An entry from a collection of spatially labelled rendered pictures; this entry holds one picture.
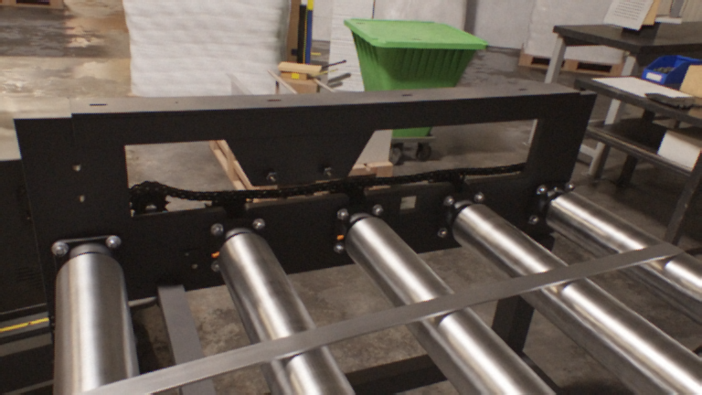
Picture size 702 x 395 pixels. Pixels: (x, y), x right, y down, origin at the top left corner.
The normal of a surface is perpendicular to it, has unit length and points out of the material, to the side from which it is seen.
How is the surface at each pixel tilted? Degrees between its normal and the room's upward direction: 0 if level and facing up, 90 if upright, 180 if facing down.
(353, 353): 0
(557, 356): 0
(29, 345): 90
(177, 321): 0
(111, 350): 20
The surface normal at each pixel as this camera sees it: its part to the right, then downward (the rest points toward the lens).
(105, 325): 0.30, -0.89
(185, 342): 0.08, -0.89
